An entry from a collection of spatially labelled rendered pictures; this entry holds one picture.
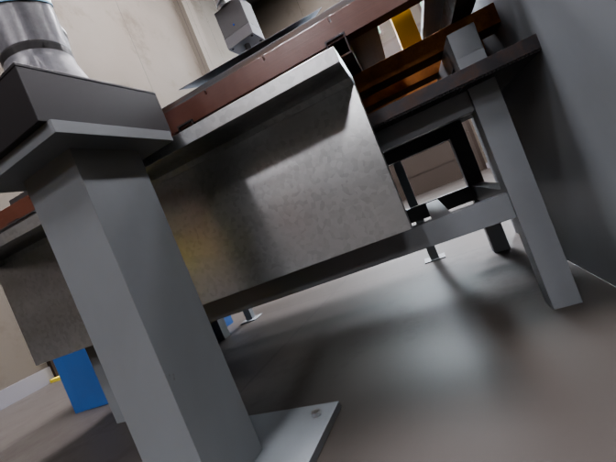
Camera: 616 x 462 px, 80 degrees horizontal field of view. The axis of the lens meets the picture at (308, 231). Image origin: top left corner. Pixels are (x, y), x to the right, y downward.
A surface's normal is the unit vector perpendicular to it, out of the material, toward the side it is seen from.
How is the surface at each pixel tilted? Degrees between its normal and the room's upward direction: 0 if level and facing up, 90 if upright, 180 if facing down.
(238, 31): 90
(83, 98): 90
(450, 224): 90
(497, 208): 90
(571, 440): 0
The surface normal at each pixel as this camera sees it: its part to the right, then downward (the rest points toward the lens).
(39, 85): 0.85, -0.33
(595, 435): -0.38, -0.93
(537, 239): -0.28, 0.14
